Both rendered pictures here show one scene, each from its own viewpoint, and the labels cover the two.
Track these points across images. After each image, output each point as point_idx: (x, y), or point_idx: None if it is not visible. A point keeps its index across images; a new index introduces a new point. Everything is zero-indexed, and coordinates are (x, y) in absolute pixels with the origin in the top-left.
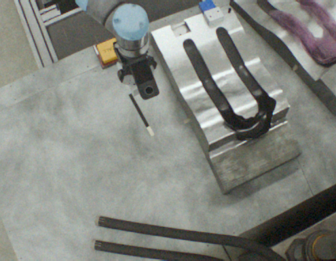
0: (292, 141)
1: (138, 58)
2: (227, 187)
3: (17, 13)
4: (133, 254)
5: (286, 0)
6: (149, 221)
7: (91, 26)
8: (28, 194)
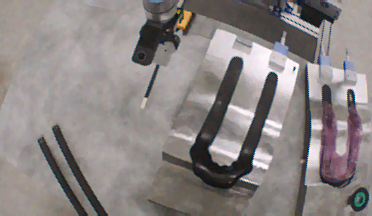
0: (239, 214)
1: (155, 24)
2: (151, 197)
3: None
4: (51, 168)
5: (343, 104)
6: (82, 163)
7: (223, 12)
8: (39, 69)
